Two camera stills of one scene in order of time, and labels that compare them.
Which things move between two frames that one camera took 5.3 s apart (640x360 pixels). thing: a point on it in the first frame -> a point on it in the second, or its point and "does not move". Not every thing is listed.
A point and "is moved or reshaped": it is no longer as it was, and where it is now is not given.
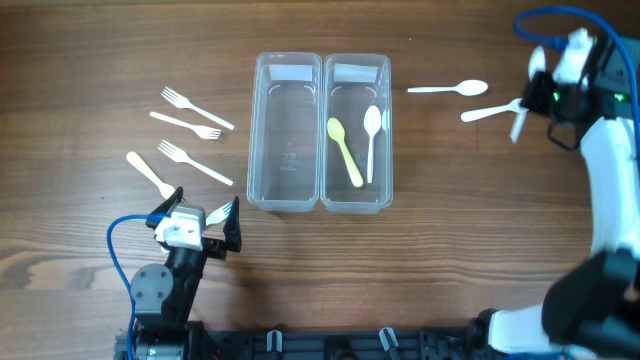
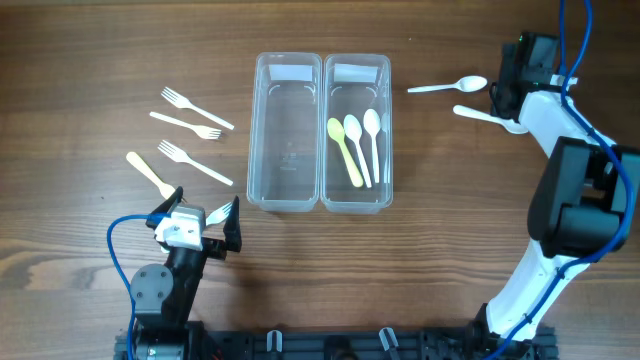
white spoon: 514,106 is moved or reshaped
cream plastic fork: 164,188 does not move
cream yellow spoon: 336,130 does not move
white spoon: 536,64 is moved or reshaped
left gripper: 211,247 does not move
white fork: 179,155 does not move
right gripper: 538,88 -> 503,93
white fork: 218,215 does not move
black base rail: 340,344 does not move
